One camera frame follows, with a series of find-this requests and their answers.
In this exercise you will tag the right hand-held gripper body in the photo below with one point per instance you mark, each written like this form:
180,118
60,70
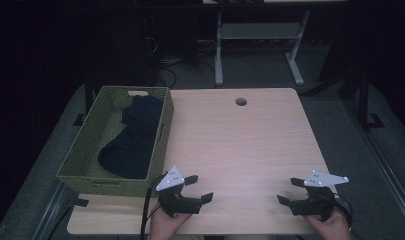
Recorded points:
318,203

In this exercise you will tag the black metal stand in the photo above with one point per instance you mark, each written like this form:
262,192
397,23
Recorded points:
87,96
364,100

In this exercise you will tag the navy shirt with white print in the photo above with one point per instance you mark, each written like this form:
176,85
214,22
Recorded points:
133,146

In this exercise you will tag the person's left hand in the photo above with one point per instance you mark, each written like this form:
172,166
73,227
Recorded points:
165,228

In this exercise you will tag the green woven basket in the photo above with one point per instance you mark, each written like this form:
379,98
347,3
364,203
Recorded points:
90,146

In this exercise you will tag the person's right hand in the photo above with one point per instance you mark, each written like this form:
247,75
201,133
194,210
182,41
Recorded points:
333,230

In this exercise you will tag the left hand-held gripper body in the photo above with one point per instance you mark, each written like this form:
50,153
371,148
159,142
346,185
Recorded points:
178,201

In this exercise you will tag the grey metal desk frame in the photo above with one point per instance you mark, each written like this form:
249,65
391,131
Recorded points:
256,30

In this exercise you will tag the aluminium floor rail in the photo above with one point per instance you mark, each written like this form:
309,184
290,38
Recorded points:
51,213
386,170

